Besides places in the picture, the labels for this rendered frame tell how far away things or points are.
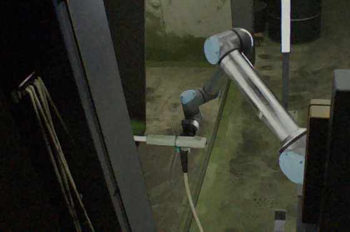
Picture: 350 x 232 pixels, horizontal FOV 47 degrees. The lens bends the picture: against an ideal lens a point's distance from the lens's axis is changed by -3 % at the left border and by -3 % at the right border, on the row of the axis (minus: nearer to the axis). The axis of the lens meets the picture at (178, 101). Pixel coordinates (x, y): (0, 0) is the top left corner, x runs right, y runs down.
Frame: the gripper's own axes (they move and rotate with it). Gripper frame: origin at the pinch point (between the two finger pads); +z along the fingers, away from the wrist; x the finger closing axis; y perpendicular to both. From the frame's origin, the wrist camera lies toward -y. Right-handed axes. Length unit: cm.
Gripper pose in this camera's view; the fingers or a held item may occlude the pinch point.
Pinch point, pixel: (182, 147)
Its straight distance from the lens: 209.3
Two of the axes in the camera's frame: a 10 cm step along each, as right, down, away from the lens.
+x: -9.8, -0.4, 2.2
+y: 0.6, 8.9, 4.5
